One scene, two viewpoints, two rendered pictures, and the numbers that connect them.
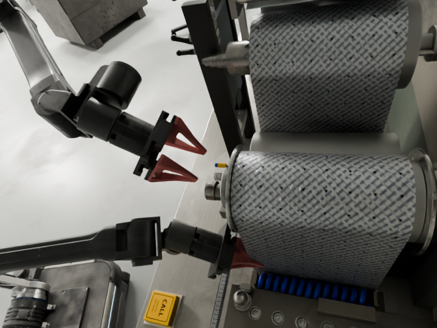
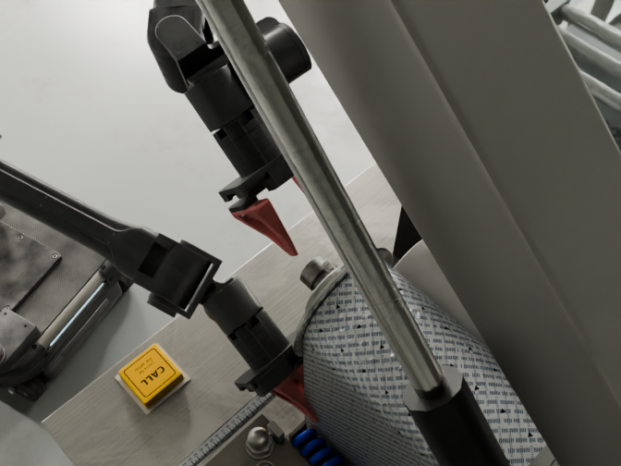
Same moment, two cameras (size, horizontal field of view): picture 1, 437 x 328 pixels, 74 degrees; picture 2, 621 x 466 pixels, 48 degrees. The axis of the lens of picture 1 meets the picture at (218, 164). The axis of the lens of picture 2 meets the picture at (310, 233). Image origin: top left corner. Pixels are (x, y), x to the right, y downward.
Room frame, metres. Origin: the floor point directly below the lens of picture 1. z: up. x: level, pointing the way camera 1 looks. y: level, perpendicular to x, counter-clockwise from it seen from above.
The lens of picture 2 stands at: (-0.07, -0.09, 1.91)
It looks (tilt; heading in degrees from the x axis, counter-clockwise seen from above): 56 degrees down; 17
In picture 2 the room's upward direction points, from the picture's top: straight up
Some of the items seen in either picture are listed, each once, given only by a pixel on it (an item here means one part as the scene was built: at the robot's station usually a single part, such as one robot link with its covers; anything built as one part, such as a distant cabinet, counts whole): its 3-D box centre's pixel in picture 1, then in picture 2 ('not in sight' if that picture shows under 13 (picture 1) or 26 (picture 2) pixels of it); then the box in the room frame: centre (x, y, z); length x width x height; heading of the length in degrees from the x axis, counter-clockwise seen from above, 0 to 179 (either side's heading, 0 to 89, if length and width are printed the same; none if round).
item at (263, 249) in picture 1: (311, 264); (376, 464); (0.17, -0.09, 1.10); 0.23 x 0.01 x 0.18; 60
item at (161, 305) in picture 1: (161, 308); (151, 375); (0.26, 0.26, 0.91); 0.07 x 0.07 x 0.02; 60
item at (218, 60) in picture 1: (216, 60); not in sight; (0.54, -0.07, 1.33); 0.06 x 0.03 x 0.03; 60
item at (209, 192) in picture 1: (212, 190); (316, 273); (0.35, 0.03, 1.18); 0.04 x 0.02 x 0.04; 150
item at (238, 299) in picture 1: (240, 298); (259, 439); (0.17, 0.05, 1.05); 0.04 x 0.04 x 0.04
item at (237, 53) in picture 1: (244, 58); not in sight; (0.51, -0.12, 1.33); 0.06 x 0.06 x 0.06; 60
